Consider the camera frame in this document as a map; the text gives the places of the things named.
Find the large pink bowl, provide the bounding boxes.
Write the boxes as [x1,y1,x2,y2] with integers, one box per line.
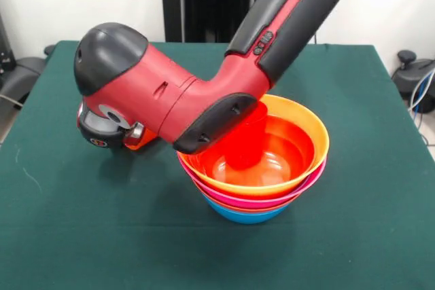
[177,153,328,206]

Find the orange ribbed cup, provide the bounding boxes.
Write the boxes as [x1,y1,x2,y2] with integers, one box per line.
[124,126,159,151]

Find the grey cable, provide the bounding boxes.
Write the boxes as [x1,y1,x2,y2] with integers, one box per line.
[0,94,24,108]

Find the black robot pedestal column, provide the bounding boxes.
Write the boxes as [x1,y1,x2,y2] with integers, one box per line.
[156,0,280,44]

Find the dark green table cloth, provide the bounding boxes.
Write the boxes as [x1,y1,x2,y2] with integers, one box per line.
[0,40,435,290]

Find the red plastic cup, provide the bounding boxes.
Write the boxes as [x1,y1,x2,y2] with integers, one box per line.
[226,102,269,170]

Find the large red bowl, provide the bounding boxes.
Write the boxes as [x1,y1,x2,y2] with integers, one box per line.
[190,115,317,188]

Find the black equipment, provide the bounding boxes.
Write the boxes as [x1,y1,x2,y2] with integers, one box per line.
[0,13,16,77]

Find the large yellow bowl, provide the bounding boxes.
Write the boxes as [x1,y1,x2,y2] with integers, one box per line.
[177,94,330,196]

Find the blue cable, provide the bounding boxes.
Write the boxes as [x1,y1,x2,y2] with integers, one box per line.
[407,67,435,148]

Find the large blue bowl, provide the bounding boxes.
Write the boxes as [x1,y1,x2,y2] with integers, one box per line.
[203,190,294,225]

